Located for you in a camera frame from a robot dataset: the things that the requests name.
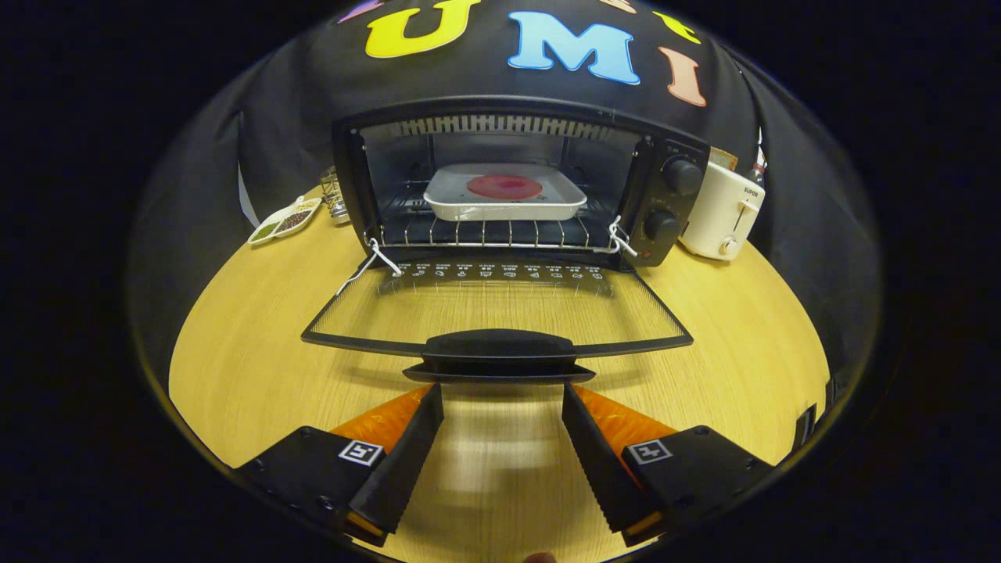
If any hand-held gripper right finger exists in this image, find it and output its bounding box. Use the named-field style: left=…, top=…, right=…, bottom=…
left=560, top=382, right=783, bottom=548

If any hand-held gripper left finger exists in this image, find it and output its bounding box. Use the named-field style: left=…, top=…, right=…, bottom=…
left=227, top=382, right=445, bottom=548

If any white square food plate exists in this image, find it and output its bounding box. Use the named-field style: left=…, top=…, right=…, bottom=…
left=423, top=163, right=588, bottom=222

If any pink ham slice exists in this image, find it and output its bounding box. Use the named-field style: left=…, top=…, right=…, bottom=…
left=467, top=174, right=544, bottom=201

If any black toaster oven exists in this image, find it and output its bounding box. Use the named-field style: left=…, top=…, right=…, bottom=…
left=301, top=95, right=711, bottom=384

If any white pop-up toaster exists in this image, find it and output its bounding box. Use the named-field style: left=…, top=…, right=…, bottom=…
left=677, top=162, right=767, bottom=261

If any white divided spice dish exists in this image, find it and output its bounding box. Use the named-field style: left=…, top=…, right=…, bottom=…
left=247, top=195, right=323, bottom=246

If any black backdrop cloth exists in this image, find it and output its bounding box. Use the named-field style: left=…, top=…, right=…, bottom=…
left=129, top=0, right=884, bottom=368

